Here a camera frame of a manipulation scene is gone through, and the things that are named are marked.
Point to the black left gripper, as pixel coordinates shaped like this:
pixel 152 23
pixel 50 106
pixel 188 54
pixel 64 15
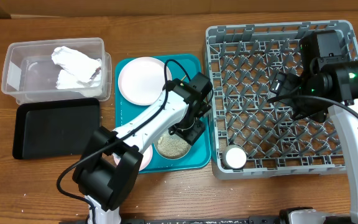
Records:
pixel 192 133

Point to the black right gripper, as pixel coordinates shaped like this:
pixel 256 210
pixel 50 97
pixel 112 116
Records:
pixel 282 84

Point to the grey metal bowl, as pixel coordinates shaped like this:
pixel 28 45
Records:
pixel 169 149

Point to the pile of white rice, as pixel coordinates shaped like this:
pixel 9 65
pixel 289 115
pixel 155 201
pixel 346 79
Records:
pixel 169 147

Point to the small pale pink plate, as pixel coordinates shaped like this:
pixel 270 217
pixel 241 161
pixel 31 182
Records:
pixel 147 157

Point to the white paper cup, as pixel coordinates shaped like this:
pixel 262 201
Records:
pixel 234 157

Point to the large pale pink plate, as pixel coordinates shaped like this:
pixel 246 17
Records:
pixel 141 80

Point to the white paper napkin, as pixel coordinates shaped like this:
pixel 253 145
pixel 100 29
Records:
pixel 78 72

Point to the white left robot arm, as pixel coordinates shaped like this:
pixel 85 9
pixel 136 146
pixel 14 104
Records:
pixel 110 163

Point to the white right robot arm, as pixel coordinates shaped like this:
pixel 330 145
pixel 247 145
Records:
pixel 327 88

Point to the clear plastic waste bin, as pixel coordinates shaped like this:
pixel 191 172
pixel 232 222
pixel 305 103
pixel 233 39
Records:
pixel 30 75

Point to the grey plastic dish rack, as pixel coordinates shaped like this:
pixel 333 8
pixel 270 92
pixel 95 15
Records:
pixel 241 61

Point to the teal plastic serving tray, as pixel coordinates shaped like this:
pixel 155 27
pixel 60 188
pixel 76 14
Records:
pixel 200 153

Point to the black plastic tray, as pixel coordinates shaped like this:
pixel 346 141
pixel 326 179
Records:
pixel 54 128

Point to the black rail at table edge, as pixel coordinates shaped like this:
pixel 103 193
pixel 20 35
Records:
pixel 197 220

